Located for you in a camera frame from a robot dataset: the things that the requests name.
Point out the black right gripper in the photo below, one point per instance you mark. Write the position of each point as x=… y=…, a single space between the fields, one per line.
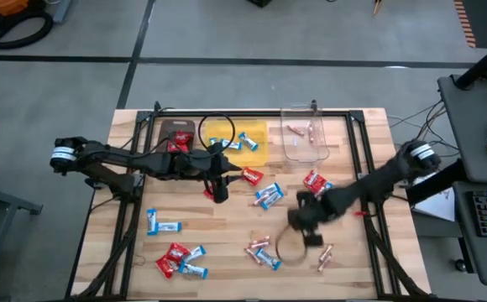
x=310 y=216

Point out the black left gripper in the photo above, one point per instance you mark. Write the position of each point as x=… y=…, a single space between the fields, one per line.
x=210 y=165

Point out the red candy pack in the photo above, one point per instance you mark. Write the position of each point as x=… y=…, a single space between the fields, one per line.
x=181 y=137
x=314 y=181
x=165 y=267
x=177 y=251
x=207 y=194
x=175 y=147
x=252 y=176

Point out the white red candy roll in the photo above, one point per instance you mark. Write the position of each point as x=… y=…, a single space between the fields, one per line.
x=252 y=256
x=296 y=130
x=260 y=244
x=310 y=132
x=258 y=201
x=323 y=264
x=262 y=240
x=326 y=253

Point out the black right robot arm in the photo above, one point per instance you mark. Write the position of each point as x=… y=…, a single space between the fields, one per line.
x=373 y=182

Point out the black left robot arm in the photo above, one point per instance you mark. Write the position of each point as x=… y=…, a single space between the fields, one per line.
x=159 y=163

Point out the yellow plastic bin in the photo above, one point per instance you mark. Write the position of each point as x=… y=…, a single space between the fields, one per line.
x=252 y=157

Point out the small red tag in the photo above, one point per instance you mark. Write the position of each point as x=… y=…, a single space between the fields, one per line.
x=360 y=214

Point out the clear plastic bin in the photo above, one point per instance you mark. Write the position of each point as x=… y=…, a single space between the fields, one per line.
x=306 y=151

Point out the dark grey plastic bin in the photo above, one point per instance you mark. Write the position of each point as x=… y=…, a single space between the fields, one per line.
x=163 y=159

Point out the white paper sheet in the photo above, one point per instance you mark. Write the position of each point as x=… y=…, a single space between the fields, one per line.
x=438 y=205

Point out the black desk beam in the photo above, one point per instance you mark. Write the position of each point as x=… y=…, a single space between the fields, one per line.
x=436 y=184

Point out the black caster wheel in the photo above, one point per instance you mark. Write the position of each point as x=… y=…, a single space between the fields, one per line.
x=461 y=265

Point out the grey desk top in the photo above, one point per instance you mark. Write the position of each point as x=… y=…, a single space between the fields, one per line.
x=470 y=126
x=485 y=260

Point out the wooden sticks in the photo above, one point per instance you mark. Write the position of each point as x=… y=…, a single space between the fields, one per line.
x=378 y=6

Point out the grey metal cart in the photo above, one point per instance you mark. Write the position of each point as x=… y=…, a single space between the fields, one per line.
x=0 y=201

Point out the black aluminium table frame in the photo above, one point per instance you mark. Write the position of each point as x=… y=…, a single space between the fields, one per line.
x=268 y=113

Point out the black post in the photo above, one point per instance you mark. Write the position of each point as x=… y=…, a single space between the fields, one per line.
x=483 y=65

